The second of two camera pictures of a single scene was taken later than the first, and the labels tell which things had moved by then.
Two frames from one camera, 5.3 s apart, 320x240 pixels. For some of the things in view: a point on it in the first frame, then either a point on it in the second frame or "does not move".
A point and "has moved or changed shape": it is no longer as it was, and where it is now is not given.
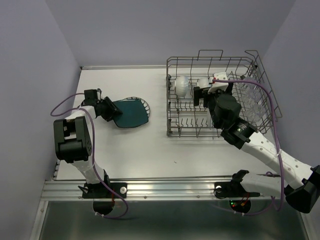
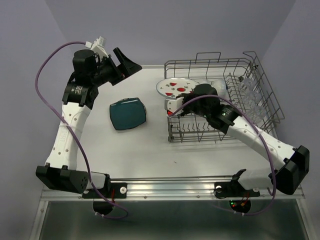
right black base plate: (232, 189) does not move
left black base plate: (102, 191) does not move
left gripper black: (112, 109) -> (128, 67)
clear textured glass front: (256, 112) does not move
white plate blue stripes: (133, 98) has moved or changed shape
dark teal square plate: (133, 113) does not move
